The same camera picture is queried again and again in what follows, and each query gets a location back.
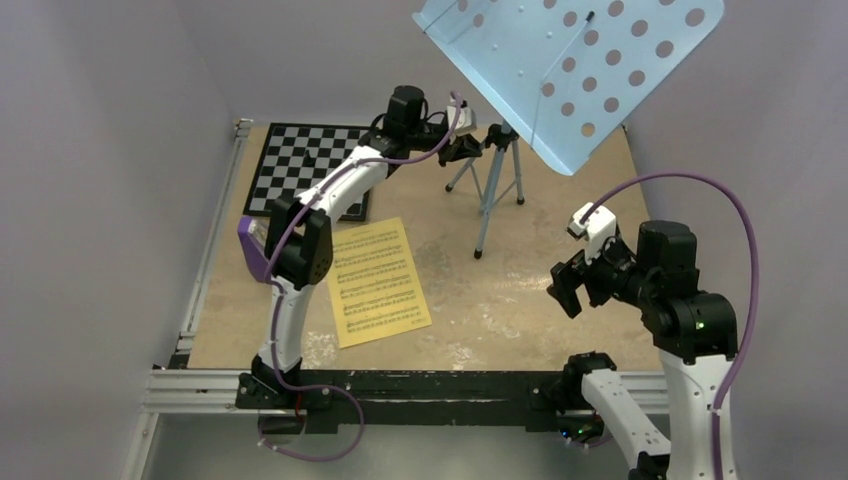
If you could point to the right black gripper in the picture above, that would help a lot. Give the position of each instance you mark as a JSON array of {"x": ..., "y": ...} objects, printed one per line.
[{"x": 564, "y": 286}]

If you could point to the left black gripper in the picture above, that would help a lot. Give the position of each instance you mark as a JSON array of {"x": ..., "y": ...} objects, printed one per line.
[{"x": 464, "y": 148}]

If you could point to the light blue music stand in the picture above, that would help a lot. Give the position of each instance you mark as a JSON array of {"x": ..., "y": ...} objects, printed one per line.
[{"x": 565, "y": 74}]

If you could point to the yellow sheet music page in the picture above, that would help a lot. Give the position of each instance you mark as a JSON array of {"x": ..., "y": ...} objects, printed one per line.
[{"x": 374, "y": 286}]

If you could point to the black white chessboard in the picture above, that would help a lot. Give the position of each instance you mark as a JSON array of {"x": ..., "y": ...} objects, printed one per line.
[{"x": 280, "y": 169}]

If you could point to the purple metronome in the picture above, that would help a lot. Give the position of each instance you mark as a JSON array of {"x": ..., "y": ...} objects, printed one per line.
[{"x": 252, "y": 234}]

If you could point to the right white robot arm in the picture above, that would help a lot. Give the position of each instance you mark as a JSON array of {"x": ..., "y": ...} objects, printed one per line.
[{"x": 694, "y": 331}]

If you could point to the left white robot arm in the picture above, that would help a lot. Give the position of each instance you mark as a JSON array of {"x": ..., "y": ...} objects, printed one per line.
[{"x": 298, "y": 251}]

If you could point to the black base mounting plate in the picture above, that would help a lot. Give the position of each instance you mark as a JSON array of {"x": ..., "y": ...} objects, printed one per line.
[{"x": 538, "y": 401}]

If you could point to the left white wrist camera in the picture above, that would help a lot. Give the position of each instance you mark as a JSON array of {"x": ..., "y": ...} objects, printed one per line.
[{"x": 460, "y": 118}]

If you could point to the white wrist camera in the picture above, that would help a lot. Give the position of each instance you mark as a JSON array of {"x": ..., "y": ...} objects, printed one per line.
[
  {"x": 460, "y": 118},
  {"x": 591, "y": 225}
]

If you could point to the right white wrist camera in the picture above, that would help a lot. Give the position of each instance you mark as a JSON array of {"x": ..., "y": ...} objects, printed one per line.
[{"x": 591, "y": 225}]

